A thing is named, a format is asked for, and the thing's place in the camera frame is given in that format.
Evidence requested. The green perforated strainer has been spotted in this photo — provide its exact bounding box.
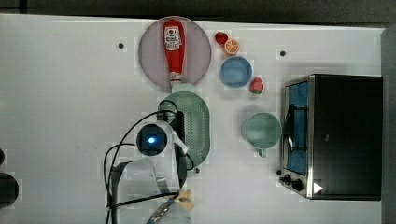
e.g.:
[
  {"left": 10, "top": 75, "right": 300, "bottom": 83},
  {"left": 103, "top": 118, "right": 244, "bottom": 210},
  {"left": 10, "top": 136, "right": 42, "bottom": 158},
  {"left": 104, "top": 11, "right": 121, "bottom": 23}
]
[{"left": 157, "top": 84, "right": 210, "bottom": 176}]

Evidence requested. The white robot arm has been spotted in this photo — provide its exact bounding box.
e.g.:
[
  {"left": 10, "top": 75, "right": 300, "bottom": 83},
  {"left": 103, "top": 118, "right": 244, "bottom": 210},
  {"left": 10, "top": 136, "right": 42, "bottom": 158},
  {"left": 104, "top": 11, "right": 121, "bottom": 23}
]
[{"left": 108, "top": 120, "right": 188, "bottom": 224}]

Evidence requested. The blue bowl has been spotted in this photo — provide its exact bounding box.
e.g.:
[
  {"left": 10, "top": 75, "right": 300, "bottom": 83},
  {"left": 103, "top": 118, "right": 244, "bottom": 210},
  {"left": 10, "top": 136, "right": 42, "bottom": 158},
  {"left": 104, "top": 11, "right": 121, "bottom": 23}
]
[{"left": 220, "top": 56, "right": 252, "bottom": 88}]

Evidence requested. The grey round plate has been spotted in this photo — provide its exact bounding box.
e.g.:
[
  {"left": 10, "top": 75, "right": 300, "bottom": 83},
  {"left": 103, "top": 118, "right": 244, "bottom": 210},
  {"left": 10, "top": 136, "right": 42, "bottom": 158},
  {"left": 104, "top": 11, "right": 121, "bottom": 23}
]
[{"left": 138, "top": 16, "right": 211, "bottom": 91}]

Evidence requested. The red toy strawberry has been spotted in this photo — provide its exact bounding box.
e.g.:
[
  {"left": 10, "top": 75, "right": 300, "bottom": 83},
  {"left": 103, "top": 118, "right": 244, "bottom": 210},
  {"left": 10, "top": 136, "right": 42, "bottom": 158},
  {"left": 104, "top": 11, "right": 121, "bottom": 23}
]
[{"left": 249, "top": 77, "right": 264, "bottom": 94}]

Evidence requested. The green mug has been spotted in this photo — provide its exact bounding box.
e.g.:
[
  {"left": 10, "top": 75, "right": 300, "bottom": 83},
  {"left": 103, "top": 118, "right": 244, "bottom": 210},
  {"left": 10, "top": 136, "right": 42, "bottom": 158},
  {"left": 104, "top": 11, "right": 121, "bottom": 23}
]
[{"left": 241, "top": 112, "right": 282, "bottom": 158}]

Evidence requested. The orange slice toy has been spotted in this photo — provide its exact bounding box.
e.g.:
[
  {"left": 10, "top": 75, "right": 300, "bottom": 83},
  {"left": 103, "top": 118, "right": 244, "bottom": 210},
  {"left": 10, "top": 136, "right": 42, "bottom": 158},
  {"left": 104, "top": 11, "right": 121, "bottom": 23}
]
[{"left": 223, "top": 39, "right": 240, "bottom": 55}]

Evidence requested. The red toy apple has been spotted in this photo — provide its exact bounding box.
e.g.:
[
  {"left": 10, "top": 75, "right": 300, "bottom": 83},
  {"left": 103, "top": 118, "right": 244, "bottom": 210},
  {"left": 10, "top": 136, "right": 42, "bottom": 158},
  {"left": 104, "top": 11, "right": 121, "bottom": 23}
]
[{"left": 215, "top": 32, "right": 228, "bottom": 45}]

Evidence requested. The red ketchup bottle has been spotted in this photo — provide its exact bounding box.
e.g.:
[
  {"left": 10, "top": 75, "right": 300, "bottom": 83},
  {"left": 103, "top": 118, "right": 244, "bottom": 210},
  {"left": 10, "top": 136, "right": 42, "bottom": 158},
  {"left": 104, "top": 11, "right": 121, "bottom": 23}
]
[{"left": 163, "top": 19, "right": 186, "bottom": 86}]

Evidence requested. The black toaster oven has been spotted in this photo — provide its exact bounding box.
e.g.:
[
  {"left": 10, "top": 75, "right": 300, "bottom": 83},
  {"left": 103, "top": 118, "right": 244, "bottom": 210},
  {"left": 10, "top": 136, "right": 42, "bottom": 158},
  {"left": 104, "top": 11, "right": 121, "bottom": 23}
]
[{"left": 277, "top": 74, "right": 383, "bottom": 201}]

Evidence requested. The black round object left edge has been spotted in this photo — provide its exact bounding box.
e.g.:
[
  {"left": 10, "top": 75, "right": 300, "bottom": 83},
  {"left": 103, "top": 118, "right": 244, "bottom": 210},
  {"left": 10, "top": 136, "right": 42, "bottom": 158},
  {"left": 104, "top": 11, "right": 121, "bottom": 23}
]
[{"left": 0, "top": 173, "right": 19, "bottom": 209}]

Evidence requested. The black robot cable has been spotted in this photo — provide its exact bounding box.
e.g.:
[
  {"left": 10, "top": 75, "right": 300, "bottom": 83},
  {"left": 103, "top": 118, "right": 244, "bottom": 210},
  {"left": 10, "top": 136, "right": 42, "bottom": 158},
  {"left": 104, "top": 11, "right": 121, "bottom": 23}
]
[{"left": 103, "top": 107, "right": 196, "bottom": 224}]

